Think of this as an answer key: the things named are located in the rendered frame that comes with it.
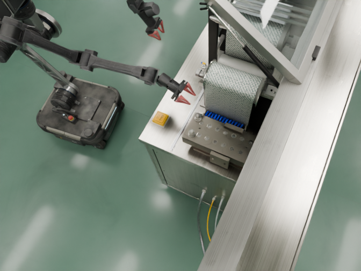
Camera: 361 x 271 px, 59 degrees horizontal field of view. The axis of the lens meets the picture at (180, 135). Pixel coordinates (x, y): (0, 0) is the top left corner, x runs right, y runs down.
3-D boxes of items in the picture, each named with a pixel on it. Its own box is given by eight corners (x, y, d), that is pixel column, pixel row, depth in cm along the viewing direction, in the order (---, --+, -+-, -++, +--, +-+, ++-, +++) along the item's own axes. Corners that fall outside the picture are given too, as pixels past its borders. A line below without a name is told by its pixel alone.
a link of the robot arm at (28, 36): (75, 68, 179) (79, 50, 178) (91, 71, 171) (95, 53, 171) (-7, 37, 141) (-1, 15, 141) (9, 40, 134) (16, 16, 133)
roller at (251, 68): (223, 64, 168) (224, 48, 158) (269, 79, 162) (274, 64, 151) (214, 81, 164) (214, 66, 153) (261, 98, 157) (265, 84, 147)
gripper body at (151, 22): (161, 18, 184) (153, 8, 179) (154, 31, 181) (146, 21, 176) (153, 21, 189) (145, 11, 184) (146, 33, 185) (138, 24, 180)
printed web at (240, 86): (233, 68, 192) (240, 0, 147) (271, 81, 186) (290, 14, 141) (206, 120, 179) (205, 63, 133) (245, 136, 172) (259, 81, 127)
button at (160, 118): (158, 112, 184) (157, 109, 182) (168, 116, 182) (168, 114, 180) (152, 122, 181) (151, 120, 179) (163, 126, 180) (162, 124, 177)
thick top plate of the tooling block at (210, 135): (195, 117, 172) (195, 111, 167) (266, 145, 162) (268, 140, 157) (182, 141, 167) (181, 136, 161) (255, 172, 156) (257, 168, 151)
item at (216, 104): (206, 108, 168) (205, 89, 152) (247, 125, 162) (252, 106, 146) (205, 109, 168) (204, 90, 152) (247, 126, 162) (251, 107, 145)
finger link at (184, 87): (188, 105, 166) (174, 94, 165) (195, 94, 169) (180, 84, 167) (193, 100, 160) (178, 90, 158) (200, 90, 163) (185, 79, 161)
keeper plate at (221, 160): (211, 158, 168) (211, 150, 158) (229, 165, 165) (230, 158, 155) (209, 162, 167) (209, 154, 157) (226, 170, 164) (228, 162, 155)
